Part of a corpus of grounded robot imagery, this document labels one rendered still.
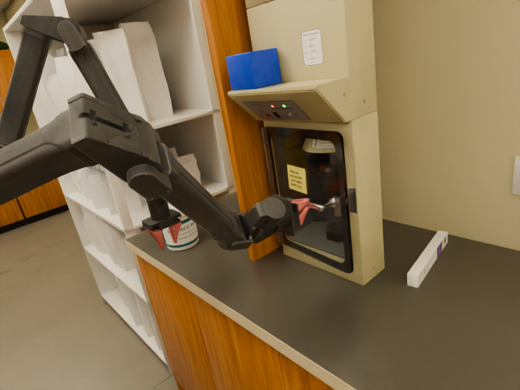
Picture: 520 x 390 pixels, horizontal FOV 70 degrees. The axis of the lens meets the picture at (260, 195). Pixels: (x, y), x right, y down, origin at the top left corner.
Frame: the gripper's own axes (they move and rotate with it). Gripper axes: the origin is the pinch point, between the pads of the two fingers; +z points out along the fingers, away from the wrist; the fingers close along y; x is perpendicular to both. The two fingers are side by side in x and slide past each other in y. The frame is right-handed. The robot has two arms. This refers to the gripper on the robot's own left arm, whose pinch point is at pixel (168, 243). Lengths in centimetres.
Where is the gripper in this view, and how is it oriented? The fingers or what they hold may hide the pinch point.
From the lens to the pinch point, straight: 117.6
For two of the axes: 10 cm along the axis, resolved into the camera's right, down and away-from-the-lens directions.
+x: -6.6, -1.7, 7.3
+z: 1.5, 9.3, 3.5
